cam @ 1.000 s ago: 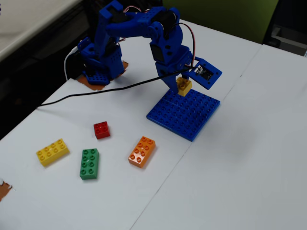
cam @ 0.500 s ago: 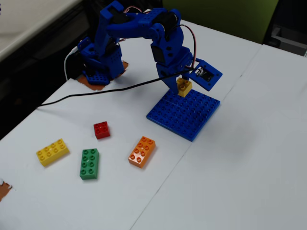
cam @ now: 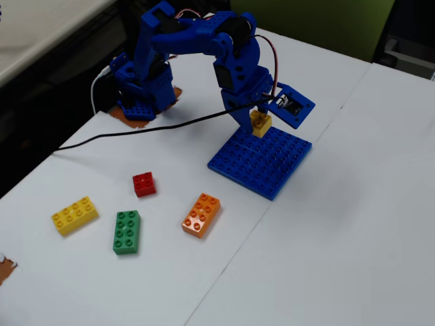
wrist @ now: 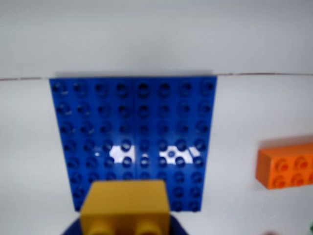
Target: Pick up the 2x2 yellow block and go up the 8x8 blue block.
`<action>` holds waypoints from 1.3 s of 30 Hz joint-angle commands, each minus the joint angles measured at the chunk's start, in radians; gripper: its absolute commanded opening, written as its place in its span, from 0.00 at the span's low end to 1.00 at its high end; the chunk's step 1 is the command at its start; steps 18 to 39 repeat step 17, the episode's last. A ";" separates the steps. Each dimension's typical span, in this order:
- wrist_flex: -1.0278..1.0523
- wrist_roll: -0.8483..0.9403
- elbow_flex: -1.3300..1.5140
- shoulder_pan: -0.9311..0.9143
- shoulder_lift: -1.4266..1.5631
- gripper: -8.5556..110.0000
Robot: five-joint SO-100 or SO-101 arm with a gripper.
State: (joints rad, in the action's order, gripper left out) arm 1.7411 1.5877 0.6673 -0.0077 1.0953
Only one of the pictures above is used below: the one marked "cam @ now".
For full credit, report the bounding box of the yellow 2x2 toy block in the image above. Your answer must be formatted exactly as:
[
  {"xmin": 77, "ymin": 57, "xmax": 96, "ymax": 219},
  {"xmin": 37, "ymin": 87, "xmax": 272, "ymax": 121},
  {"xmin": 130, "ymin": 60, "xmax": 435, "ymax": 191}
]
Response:
[{"xmin": 249, "ymin": 109, "xmax": 273, "ymax": 139}]

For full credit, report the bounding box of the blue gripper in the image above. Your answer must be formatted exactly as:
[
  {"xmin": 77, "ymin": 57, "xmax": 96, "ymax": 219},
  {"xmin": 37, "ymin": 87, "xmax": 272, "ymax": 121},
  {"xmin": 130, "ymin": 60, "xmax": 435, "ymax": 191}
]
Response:
[{"xmin": 213, "ymin": 54, "xmax": 275, "ymax": 136}]

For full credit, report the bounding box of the white side table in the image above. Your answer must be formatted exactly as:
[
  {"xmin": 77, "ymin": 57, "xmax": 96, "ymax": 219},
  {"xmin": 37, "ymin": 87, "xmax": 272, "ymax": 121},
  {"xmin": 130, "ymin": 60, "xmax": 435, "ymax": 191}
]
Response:
[{"xmin": 0, "ymin": 0, "xmax": 117, "ymax": 88}]

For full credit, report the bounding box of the white power cable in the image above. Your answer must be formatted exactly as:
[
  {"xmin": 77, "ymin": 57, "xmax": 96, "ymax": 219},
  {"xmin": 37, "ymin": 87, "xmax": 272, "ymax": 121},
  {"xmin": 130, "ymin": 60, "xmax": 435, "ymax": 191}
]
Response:
[{"xmin": 89, "ymin": 65, "xmax": 114, "ymax": 115}]

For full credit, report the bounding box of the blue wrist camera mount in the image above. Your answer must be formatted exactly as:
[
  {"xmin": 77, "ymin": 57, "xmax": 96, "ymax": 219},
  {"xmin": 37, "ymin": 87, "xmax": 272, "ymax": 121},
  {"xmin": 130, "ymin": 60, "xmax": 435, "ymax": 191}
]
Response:
[{"xmin": 266, "ymin": 81, "xmax": 316, "ymax": 130}]

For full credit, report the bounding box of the yellow 2x4 toy block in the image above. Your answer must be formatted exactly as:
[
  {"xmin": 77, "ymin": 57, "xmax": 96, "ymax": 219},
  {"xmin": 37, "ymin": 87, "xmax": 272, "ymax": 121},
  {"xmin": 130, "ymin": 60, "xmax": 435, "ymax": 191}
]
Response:
[{"xmin": 50, "ymin": 195, "xmax": 100, "ymax": 237}]

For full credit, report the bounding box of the black camera cable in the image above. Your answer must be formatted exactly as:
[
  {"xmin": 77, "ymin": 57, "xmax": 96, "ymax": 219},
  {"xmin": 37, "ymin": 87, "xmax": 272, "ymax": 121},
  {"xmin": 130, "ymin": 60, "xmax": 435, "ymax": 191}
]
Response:
[{"xmin": 50, "ymin": 96, "xmax": 273, "ymax": 156}]

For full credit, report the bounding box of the red white servo wire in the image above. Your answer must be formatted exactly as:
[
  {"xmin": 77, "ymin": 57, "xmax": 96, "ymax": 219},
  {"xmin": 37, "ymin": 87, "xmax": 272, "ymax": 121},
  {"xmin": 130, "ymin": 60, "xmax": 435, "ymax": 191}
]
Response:
[
  {"xmin": 253, "ymin": 33, "xmax": 280, "ymax": 98},
  {"xmin": 173, "ymin": 7, "xmax": 213, "ymax": 20}
]

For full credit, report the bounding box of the red 2x2 toy block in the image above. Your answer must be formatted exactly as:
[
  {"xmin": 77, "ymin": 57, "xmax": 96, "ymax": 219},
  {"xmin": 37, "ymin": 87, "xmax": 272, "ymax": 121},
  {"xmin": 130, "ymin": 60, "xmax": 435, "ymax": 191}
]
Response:
[{"xmin": 132, "ymin": 171, "xmax": 158, "ymax": 198}]

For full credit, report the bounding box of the green 2x4 toy block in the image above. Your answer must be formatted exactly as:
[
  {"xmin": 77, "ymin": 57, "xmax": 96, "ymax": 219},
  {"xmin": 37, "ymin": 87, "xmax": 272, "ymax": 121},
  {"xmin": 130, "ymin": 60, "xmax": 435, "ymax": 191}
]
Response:
[{"xmin": 112, "ymin": 209, "xmax": 141, "ymax": 256}]

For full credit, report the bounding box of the green partition panel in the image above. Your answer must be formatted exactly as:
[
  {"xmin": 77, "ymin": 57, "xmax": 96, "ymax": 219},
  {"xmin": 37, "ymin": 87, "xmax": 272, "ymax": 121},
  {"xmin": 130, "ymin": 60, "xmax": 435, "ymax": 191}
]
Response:
[{"xmin": 230, "ymin": 0, "xmax": 397, "ymax": 64}]

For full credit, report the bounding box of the blue 8x8 studded baseplate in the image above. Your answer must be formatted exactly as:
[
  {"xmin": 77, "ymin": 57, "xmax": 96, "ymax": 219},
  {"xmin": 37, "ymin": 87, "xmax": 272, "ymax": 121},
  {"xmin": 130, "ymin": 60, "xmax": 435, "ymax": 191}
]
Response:
[{"xmin": 207, "ymin": 125, "xmax": 313, "ymax": 202}]

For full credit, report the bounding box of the orange 2x4 toy block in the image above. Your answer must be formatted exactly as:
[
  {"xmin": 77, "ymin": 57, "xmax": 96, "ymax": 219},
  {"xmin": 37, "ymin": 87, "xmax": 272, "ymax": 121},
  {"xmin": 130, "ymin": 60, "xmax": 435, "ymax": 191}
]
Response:
[{"xmin": 181, "ymin": 192, "xmax": 222, "ymax": 240}]

